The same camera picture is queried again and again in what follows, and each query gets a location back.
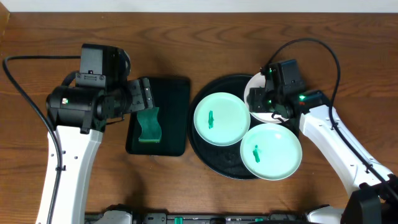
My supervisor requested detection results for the green sponge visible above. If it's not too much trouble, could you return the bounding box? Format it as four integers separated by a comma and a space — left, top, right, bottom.
137, 107, 162, 143

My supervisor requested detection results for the mint green plate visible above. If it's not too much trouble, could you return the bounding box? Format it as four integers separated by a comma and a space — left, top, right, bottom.
193, 92, 251, 146
240, 123, 303, 180

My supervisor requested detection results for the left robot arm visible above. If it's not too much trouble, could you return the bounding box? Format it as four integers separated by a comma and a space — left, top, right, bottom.
36, 78, 154, 223

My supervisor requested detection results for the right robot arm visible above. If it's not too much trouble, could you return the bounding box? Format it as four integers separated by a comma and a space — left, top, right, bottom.
245, 87, 397, 224

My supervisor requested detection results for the black rectangular tray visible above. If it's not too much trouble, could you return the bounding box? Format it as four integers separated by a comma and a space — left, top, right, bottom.
126, 77, 190, 157

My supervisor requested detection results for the black round tray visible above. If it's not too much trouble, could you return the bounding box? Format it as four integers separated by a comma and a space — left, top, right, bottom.
187, 73, 300, 180

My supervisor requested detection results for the white pink plate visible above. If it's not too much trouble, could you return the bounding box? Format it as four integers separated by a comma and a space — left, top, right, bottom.
244, 72, 288, 124

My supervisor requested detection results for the mint green plate front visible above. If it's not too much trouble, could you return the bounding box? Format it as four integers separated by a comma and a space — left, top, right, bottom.
240, 123, 303, 180

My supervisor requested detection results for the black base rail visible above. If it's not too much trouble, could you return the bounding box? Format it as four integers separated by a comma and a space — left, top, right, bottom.
83, 212, 312, 224

